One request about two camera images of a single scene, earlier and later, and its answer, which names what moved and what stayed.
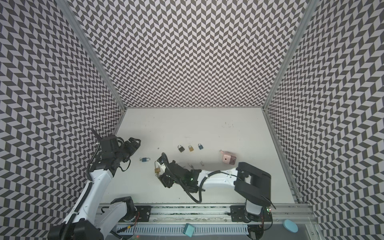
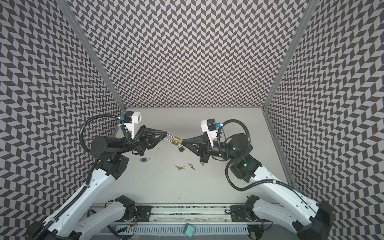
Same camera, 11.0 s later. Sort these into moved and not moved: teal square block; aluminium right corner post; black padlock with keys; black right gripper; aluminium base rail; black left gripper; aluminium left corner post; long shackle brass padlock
Moved: black right gripper; long shackle brass padlock; black left gripper
Not moved: black padlock with keys; teal square block; aluminium right corner post; aluminium base rail; aluminium left corner post
